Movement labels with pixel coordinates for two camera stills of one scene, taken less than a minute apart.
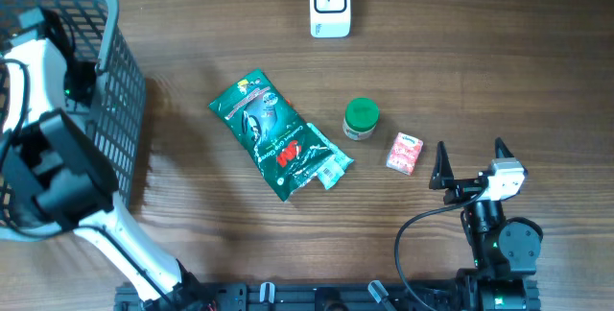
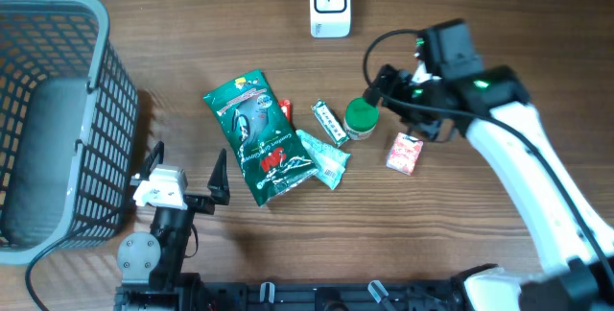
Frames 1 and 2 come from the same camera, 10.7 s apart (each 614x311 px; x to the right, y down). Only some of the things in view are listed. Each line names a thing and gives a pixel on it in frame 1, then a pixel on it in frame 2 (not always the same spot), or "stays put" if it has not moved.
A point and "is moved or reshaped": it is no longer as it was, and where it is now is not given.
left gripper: (82, 102) to (219, 191)
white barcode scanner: (330, 4) stays put
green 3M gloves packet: (271, 131) is moved or reshaped
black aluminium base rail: (342, 298) stays put
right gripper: (461, 188) to (400, 83)
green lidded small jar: (360, 120) stays put
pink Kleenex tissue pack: (405, 153) stays put
